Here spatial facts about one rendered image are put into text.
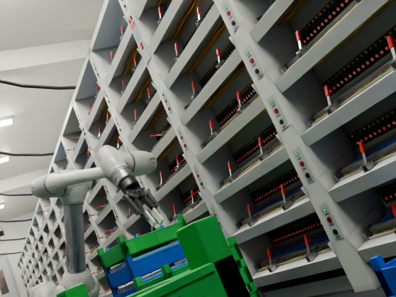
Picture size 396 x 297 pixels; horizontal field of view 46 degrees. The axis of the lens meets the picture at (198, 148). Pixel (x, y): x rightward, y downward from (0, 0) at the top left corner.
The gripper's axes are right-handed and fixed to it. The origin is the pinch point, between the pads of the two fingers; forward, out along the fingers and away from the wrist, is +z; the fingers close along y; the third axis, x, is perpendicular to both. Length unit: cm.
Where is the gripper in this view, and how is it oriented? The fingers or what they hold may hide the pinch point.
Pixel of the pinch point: (153, 217)
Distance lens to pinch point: 184.8
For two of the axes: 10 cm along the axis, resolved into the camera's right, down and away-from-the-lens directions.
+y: -7.3, 1.6, -6.6
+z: 5.9, 6.4, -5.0
